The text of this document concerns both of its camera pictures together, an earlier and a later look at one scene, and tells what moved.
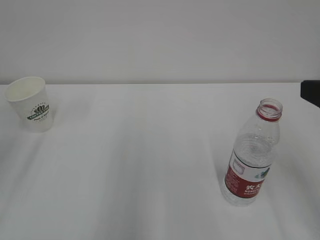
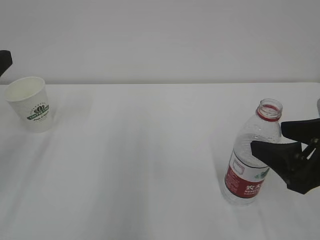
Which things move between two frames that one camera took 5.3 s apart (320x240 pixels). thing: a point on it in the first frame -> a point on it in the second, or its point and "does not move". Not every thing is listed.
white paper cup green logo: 30,97 does not move
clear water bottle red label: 251,158 does not move
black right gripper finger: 310,90 -> 282,157
